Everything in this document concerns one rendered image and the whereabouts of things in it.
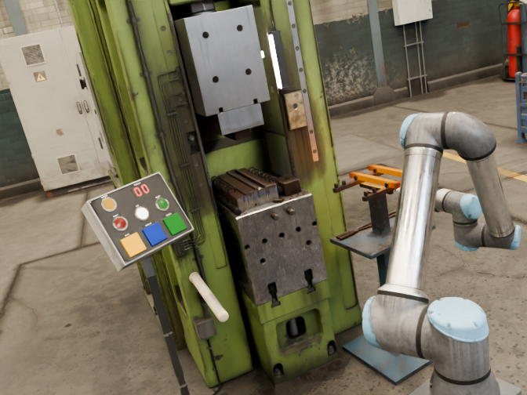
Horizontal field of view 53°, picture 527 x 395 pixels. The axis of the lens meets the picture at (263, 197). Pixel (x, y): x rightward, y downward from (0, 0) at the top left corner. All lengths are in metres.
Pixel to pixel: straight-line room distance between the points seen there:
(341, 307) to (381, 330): 1.40
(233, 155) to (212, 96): 0.64
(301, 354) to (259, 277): 0.50
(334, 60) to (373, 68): 0.71
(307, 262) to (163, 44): 1.17
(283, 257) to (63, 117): 5.46
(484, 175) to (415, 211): 0.29
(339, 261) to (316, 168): 0.54
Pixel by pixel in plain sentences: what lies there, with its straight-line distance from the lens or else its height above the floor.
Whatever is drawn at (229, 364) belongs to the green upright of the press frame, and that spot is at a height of 0.10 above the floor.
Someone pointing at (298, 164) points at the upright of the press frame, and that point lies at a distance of 2.61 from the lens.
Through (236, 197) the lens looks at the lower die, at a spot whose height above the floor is 0.98.
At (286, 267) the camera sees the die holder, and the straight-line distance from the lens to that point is 2.50.
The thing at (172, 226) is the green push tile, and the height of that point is 1.01.
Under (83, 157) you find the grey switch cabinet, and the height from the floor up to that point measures 0.43.
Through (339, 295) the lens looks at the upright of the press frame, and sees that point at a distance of 2.95.
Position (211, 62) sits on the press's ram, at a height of 1.58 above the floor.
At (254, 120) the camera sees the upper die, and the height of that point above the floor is 1.30.
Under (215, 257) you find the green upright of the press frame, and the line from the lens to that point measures 2.58.
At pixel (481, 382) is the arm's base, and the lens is 1.62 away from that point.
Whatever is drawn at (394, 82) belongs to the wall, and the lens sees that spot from 9.36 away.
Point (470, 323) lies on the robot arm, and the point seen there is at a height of 0.86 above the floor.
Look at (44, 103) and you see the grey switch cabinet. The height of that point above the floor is 1.24.
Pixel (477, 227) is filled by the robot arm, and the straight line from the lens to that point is 2.15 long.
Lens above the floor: 1.70
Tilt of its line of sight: 18 degrees down
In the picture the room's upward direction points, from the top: 12 degrees counter-clockwise
